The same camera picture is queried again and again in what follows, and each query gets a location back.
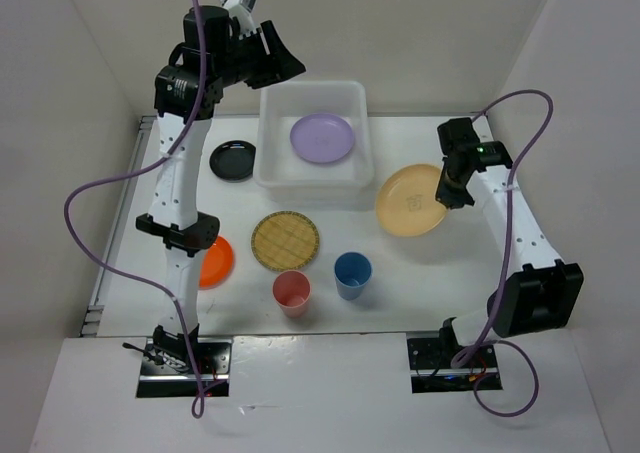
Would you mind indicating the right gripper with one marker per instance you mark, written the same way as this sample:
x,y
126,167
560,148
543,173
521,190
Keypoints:
x,y
448,198

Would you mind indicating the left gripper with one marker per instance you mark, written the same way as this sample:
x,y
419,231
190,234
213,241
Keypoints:
x,y
284,63

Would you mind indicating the purple plate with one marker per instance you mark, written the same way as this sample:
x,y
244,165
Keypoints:
x,y
322,138

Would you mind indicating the beige plate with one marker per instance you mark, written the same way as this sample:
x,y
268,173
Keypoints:
x,y
406,204

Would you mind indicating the orange plate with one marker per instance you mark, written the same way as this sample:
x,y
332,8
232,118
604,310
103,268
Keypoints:
x,y
217,264

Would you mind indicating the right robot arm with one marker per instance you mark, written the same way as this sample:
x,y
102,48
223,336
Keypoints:
x,y
537,289

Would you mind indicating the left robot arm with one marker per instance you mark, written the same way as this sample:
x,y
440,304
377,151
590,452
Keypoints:
x,y
185,100

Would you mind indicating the white plastic bin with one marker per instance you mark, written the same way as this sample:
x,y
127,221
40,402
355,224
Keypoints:
x,y
286,176

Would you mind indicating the black plate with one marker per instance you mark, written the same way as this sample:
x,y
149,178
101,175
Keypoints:
x,y
233,161

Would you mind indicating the blue cup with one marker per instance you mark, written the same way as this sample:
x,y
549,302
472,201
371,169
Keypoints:
x,y
352,272

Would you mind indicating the round bamboo mat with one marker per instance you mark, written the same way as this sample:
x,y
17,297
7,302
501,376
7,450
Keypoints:
x,y
285,240

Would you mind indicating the pink cup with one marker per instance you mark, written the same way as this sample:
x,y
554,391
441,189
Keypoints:
x,y
292,291

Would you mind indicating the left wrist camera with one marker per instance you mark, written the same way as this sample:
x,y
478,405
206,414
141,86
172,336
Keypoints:
x,y
242,0

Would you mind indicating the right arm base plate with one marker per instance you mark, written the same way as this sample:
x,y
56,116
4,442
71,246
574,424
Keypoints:
x,y
431,372

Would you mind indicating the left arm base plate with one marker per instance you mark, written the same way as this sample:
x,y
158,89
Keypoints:
x,y
162,376

